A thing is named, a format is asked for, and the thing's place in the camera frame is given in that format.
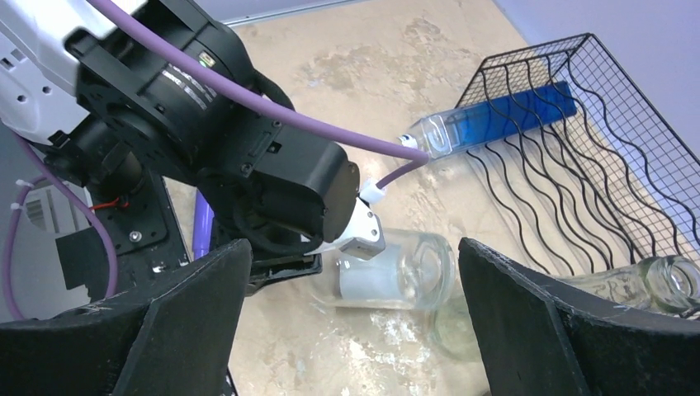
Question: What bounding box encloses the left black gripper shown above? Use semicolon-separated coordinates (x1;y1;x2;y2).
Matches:
245;221;323;297

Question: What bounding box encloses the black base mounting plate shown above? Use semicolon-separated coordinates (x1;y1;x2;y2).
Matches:
54;169;192;290

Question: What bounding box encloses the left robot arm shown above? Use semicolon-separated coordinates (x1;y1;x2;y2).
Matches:
1;1;359;293

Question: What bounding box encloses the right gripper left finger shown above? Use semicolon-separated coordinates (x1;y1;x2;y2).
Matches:
1;239;252;395

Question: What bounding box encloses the clear bottle white cap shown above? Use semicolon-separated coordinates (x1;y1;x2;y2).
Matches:
428;295;481;362
306;229;456;310

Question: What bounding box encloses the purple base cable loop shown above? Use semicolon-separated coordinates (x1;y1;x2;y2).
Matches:
1;134;119;322

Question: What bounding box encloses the blue square glass bottle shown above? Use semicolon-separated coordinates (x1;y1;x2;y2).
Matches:
399;82;577;160

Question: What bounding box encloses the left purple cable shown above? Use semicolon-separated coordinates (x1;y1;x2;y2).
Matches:
87;0;430;190

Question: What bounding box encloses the black wire wine rack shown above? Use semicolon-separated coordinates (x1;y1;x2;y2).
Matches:
459;34;699;277

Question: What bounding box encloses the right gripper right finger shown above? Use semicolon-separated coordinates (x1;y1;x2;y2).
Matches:
458;238;699;395

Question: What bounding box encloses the clear empty glass bottle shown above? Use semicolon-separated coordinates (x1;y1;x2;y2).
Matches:
559;256;699;315

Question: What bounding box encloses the aluminium frame rail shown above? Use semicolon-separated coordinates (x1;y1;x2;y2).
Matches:
224;0;362;27

